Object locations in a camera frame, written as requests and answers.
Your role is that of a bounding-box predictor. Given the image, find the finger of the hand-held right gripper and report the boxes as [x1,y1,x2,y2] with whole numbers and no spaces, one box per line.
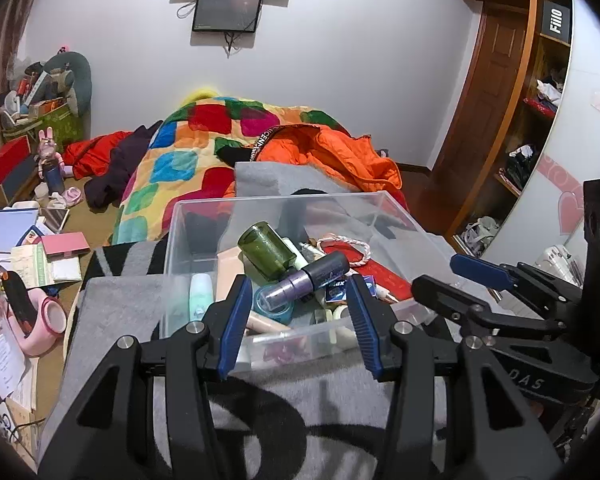
[411,274,566,345]
[450,252,583,313]

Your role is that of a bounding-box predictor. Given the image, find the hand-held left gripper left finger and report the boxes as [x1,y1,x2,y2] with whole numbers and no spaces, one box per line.
[37,274,255,480]

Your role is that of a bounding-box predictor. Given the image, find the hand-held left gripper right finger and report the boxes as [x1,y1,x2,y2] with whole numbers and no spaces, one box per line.
[346,274,563,480]

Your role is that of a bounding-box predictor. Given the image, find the beige cosmetic tube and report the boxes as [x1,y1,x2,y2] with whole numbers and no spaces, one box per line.
[245,310,292,335]

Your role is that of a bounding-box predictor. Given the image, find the blue small box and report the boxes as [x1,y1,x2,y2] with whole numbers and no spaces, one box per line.
[325,274,381,306]

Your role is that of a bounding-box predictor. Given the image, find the teal jar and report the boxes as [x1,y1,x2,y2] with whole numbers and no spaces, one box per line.
[252,282,296,325]

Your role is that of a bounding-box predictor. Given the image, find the mint green tube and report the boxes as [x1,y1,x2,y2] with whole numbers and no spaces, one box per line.
[187,272,216,323]

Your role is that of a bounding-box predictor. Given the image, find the red packet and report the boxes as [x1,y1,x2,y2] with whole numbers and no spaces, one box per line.
[325,242,413,303]

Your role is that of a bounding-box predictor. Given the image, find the beige block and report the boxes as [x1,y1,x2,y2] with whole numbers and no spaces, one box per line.
[215,250,253,306]

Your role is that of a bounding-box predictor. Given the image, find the purple cosmetic bottle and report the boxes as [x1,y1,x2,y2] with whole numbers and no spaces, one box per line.
[262,251,352,306]

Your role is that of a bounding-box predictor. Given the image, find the green glass bottle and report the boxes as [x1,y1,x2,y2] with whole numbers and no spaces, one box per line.
[237,221,298,283]

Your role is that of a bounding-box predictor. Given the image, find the pastel braided rope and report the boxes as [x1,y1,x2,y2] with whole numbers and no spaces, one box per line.
[316,234,372,267]

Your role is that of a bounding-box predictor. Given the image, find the white tube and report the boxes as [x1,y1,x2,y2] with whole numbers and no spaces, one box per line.
[282,237,311,270]

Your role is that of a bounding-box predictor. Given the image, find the clear plastic box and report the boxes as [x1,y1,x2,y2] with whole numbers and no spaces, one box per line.
[159,191,456,378]

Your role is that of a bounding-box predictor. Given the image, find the black plastic bag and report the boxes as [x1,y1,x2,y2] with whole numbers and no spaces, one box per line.
[505,145,536,188]

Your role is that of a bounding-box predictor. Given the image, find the grey blanket with black letters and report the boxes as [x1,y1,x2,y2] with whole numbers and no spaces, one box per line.
[37,162,566,480]

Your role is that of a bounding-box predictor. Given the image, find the wooden door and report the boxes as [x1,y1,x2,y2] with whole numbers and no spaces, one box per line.
[442,2,538,241]

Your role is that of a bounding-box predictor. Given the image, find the colourful patchwork quilt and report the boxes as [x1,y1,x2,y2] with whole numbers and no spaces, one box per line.
[111,89,411,248]

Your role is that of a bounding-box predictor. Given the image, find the red flat item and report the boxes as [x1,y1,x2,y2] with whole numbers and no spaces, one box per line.
[525,97,556,118]

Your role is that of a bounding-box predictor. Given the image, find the orange jacket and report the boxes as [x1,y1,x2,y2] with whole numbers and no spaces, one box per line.
[252,122,403,196]

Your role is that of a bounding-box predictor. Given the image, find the white wardrobe door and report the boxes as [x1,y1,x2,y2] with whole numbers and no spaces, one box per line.
[480,0,600,311]

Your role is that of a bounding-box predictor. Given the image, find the pink flat box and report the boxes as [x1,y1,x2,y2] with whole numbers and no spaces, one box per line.
[40,232,91,260]

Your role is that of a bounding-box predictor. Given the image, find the pink headphones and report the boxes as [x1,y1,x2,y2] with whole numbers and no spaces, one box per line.
[7,294,68,358]

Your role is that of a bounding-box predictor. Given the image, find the dark purple cloth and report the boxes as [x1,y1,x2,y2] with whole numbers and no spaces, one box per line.
[84,120,165,211]

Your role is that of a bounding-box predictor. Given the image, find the white crumpled cloth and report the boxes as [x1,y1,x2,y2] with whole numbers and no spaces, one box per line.
[537,72,566,106]

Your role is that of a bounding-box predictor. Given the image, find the beige printed booklet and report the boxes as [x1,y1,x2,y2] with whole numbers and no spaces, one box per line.
[10,244,53,291]

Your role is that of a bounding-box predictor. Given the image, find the black pouch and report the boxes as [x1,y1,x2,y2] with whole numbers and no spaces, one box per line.
[2,270,38,336]

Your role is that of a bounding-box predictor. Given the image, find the red jacket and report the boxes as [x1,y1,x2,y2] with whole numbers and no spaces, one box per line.
[62,130,136,180]

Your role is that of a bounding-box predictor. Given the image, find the yellow plush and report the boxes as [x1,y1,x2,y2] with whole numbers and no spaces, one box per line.
[180,87,221,106]

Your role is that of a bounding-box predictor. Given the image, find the blue bottle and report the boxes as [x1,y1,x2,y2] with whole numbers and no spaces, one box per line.
[42,162,66,195]

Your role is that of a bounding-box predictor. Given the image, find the white paper sheets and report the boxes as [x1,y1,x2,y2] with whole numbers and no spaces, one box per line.
[0,330,31,401]

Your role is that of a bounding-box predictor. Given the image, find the blue notebook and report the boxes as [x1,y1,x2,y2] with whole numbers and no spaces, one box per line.
[0,208,40,256]

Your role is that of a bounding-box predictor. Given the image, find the pink bunny toy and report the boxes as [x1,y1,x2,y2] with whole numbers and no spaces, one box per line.
[36,129,63,168]

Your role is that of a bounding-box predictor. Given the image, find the black printed box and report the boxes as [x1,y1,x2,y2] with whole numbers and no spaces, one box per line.
[540,0,573,43]

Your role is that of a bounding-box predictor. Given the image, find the red box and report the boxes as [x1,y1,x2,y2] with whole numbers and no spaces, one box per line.
[0,135,32,188]

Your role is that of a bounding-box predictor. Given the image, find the small black monitor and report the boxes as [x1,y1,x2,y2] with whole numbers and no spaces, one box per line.
[191,0,263,34]

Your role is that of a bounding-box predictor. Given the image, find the striped curtain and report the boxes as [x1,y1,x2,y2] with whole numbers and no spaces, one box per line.
[0,0,56,161]

